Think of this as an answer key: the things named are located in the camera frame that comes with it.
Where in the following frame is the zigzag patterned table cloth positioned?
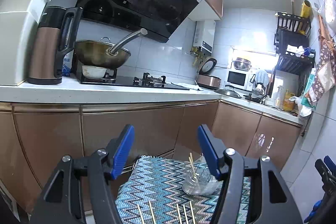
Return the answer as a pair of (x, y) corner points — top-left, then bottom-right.
(114, 155), (251, 224)

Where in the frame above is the yellow oil bottle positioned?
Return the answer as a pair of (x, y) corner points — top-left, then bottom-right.
(282, 89), (296, 111)

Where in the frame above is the pan lid on counter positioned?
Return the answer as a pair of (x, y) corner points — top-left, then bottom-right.
(217, 85), (241, 98)

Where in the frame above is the white microwave oven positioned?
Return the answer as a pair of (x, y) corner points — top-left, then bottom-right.
(226, 69), (253, 91)

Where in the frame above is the patterned hanging apron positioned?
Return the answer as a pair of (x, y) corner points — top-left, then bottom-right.
(299, 15), (335, 117)

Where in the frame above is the black gas stove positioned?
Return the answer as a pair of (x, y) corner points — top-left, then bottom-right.
(76, 69), (189, 90)

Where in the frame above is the white bowl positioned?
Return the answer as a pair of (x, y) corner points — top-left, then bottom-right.
(81, 65), (106, 79)

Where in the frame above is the brown rice cooker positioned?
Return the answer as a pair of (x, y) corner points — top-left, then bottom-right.
(196, 56), (221, 90)

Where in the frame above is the metal pot on microwave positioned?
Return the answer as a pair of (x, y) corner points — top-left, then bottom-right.
(232, 57), (252, 72)

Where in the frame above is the blue salt bag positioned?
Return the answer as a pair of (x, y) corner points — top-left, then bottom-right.
(62, 51), (74, 76)

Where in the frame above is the brown electric kettle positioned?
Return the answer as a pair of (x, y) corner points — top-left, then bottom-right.
(27, 6), (83, 85)

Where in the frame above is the white water heater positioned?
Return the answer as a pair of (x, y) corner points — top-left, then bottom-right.
(193, 20), (216, 56)

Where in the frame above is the yellow roll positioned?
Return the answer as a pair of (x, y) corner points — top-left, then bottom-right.
(300, 0), (311, 18)

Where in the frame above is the white appliance at left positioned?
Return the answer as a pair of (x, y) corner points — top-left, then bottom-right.
(0, 0), (50, 86)

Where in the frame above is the black wall rack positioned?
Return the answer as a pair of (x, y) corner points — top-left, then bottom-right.
(274, 12), (316, 75)

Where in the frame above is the metal wok with handle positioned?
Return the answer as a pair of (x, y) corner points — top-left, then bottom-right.
(75, 28), (147, 69)

